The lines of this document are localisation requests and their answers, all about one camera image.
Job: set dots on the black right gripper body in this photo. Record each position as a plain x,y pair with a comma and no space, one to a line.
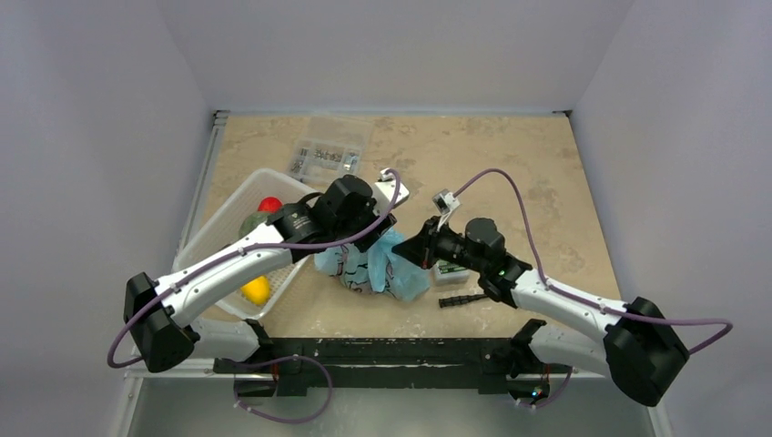
429,242

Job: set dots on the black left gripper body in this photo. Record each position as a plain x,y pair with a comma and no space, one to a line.
365,241

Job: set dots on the blue plastic bag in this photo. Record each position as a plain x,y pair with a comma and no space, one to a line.
376,270

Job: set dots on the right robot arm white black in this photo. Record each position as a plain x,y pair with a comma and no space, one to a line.
628,343

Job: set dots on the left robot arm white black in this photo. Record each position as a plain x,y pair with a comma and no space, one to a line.
162,326

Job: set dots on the red fake fruit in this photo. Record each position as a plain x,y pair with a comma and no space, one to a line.
269,205

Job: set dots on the green fake fruit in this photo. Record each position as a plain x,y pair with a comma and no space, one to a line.
251,222

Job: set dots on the yellow fake lemon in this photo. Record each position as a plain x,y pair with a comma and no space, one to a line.
257,291

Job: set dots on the green circuit board box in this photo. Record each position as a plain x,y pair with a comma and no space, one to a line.
446,273

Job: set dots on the white plastic basket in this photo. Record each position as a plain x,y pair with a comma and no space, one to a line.
222,229

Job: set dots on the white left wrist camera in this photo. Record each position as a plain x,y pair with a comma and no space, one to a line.
385,188

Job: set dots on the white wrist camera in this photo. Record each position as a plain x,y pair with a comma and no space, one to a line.
385,188
446,203

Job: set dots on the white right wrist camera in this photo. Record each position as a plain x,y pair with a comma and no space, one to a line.
446,203

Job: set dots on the black T-handle tool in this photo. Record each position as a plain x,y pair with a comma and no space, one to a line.
460,300

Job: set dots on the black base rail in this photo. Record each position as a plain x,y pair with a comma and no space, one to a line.
292,366

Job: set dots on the aluminium frame rail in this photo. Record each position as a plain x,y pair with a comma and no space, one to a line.
195,212

